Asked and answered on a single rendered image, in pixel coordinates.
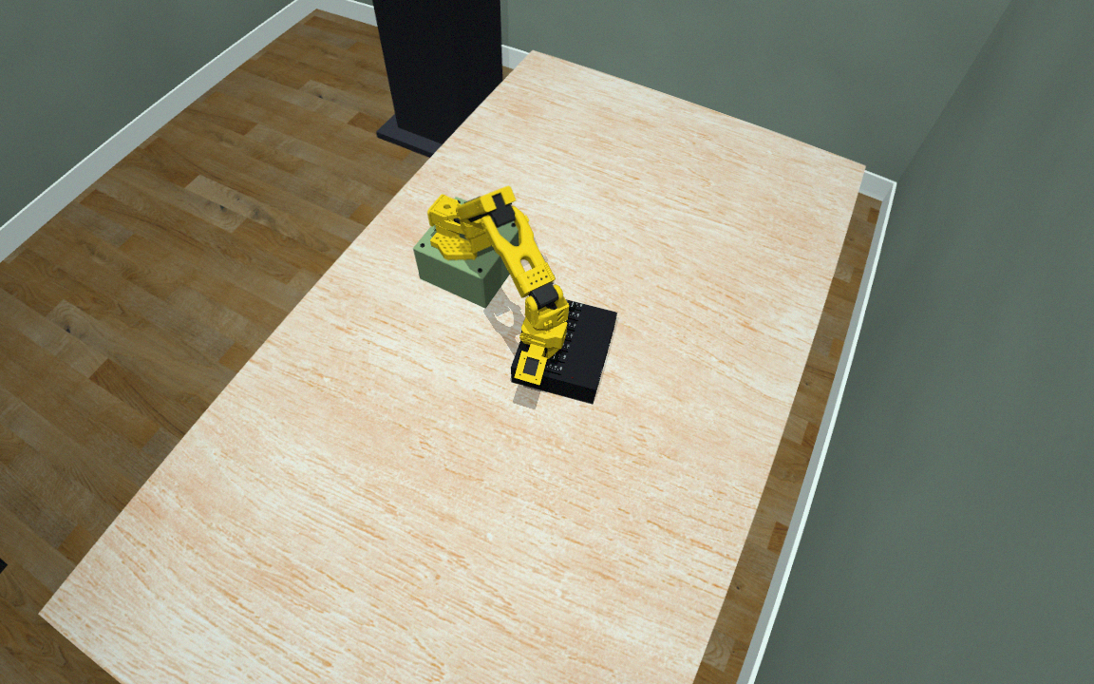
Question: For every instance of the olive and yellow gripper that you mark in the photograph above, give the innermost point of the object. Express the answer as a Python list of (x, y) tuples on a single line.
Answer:
[(532, 363)]

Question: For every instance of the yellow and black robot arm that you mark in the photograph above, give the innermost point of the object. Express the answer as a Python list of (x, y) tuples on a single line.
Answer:
[(545, 307)]

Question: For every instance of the black lighting desk panel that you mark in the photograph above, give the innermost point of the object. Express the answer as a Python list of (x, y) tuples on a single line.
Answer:
[(575, 370)]

